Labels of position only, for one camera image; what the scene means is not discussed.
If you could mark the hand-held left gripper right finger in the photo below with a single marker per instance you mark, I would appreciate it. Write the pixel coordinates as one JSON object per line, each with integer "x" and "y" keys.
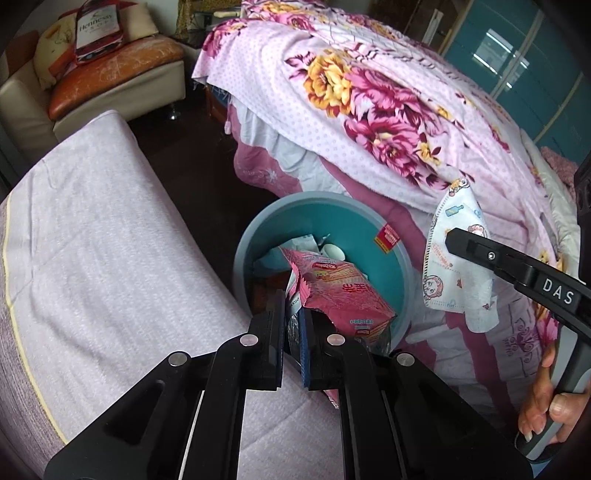
{"x": 307, "y": 350}

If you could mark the person's right hand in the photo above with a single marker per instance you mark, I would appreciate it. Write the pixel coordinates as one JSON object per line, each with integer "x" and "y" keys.
{"x": 538, "y": 401}

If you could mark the wooden bed frame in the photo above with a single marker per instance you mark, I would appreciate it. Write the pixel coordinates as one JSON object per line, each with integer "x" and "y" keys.
{"x": 217, "y": 108}

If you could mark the teal wardrobe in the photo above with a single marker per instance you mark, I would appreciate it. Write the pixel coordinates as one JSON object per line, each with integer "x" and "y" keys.
{"x": 508, "y": 55}

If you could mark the small white bottle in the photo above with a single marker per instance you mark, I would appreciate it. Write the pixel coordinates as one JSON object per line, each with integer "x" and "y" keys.
{"x": 333, "y": 252}

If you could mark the cream pillow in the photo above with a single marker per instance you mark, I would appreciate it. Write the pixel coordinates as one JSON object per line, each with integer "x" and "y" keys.
{"x": 138, "y": 25}

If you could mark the pink white quilt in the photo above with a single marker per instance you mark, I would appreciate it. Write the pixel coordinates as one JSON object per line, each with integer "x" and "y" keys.
{"x": 461, "y": 360}

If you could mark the white printed face mask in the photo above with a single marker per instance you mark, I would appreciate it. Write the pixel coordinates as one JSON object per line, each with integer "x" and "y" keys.
{"x": 455, "y": 286}

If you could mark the cream and orange sofa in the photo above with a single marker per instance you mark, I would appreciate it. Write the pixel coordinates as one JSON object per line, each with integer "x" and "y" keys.
{"x": 115, "y": 60}

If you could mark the grey covered mattress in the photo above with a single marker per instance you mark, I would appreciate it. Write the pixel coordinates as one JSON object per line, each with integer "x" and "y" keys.
{"x": 115, "y": 254}

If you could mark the yellow floral cushion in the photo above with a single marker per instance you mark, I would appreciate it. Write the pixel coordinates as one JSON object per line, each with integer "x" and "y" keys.
{"x": 53, "y": 50}

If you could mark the pink fuzzy blanket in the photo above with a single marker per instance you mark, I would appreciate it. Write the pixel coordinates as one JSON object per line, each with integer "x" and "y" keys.
{"x": 561, "y": 161}

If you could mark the teal plastic bin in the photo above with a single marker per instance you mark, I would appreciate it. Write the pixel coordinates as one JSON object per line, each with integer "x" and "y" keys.
{"x": 360, "y": 230}

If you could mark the pink snack packet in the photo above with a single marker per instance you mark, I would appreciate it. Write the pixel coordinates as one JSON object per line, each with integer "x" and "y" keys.
{"x": 351, "y": 295}

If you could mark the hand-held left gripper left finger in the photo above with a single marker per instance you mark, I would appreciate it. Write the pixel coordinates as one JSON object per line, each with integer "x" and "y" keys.
{"x": 272, "y": 350}

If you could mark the gold patterned curtain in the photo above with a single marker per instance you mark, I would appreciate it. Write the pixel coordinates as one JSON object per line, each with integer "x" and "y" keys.
{"x": 184, "y": 18}

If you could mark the pink floral blanket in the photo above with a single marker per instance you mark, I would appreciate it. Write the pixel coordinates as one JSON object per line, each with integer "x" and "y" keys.
{"x": 369, "y": 92}

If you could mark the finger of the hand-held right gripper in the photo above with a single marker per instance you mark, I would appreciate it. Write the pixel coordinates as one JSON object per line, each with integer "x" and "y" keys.
{"x": 508, "y": 270}

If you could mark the light blue milk carton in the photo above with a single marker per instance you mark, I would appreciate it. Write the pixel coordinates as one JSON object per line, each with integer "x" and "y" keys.
{"x": 304, "y": 243}

